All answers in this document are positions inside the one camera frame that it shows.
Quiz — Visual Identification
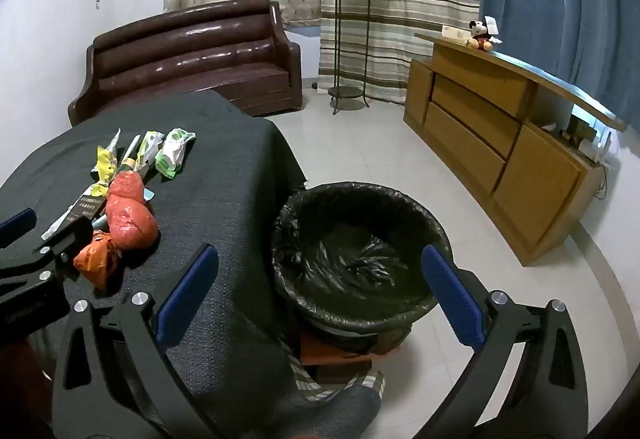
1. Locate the dark wooden box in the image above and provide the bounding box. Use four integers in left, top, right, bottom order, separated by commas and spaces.
567, 114, 598, 144

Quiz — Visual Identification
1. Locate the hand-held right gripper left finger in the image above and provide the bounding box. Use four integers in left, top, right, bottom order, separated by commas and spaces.
50, 243, 221, 439

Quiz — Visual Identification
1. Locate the brown leather sofa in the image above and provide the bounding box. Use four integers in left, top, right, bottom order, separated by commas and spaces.
67, 0, 304, 127

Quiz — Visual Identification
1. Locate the bin with black bag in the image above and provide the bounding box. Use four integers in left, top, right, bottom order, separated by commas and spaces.
272, 183, 453, 355

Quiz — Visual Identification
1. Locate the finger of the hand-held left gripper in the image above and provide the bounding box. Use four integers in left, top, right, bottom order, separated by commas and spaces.
0, 208, 37, 248
0, 218, 95, 303

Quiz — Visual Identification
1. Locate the red-brown wooden stool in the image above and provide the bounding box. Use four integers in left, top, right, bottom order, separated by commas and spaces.
299, 326, 407, 372

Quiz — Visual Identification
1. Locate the black box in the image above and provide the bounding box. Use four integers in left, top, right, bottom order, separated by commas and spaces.
64, 183, 109, 231

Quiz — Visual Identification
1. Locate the orange plastic bag bundle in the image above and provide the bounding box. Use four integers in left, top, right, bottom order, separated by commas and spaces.
73, 230, 120, 291

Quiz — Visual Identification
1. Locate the yellow snack wrapper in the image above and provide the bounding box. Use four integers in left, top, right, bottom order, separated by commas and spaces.
94, 144, 120, 186

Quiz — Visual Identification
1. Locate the white router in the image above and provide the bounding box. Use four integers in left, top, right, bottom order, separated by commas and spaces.
594, 129, 614, 164

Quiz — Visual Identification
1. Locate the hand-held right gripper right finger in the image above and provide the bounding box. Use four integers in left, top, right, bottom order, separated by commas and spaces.
421, 244, 591, 439

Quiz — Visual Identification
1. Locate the large red plastic bag bundle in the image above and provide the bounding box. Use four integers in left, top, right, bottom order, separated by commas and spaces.
106, 198, 159, 254

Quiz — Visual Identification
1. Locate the wooden cabinet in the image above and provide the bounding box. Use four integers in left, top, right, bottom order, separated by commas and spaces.
402, 31, 628, 267

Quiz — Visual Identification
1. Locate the mouse plush toy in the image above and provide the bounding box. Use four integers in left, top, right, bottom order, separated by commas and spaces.
465, 18, 502, 52

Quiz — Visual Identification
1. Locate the small red plastic bag bundle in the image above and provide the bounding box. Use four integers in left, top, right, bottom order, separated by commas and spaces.
107, 172, 147, 206

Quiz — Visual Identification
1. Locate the blue-grey cloth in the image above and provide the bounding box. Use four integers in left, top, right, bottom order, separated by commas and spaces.
295, 384, 383, 439

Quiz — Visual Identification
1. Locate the green checkered cloth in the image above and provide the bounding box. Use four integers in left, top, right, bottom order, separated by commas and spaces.
277, 339, 386, 402

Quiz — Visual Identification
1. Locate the black metal plant stand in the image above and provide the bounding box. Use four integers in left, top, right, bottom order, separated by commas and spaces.
327, 0, 373, 116

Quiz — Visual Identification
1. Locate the striped curtain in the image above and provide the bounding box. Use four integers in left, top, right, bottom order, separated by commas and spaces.
317, 0, 483, 104

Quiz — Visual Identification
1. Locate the green white packet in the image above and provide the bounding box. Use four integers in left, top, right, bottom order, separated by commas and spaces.
154, 128, 197, 180
135, 131, 166, 176

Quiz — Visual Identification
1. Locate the dark grey tablecloth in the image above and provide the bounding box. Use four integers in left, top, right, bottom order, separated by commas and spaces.
0, 91, 308, 439

